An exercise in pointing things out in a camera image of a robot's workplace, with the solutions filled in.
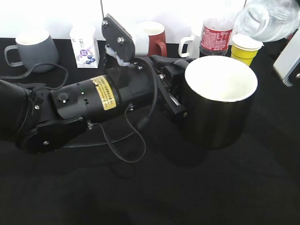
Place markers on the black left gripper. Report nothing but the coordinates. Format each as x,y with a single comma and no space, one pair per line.
170,72

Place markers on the black mug white interior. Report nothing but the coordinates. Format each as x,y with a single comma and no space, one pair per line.
218,92

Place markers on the clear water bottle green label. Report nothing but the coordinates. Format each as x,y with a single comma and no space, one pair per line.
268,20

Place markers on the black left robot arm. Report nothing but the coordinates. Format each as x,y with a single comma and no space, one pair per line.
40,119

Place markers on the yellow paper cup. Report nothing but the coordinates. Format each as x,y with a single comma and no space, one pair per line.
244,48

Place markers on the red ceramic mug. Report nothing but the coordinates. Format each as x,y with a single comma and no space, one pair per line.
157,37

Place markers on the white ceramic mug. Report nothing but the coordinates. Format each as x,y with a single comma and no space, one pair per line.
193,44

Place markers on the dark cola bottle red label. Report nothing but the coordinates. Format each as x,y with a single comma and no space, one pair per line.
215,36

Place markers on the white blueberry milk carton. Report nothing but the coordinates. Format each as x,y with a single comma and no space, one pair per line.
85,46

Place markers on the grey ceramic mug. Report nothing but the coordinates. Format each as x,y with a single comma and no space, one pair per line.
34,47

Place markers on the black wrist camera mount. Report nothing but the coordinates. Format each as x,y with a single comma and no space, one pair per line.
119,43

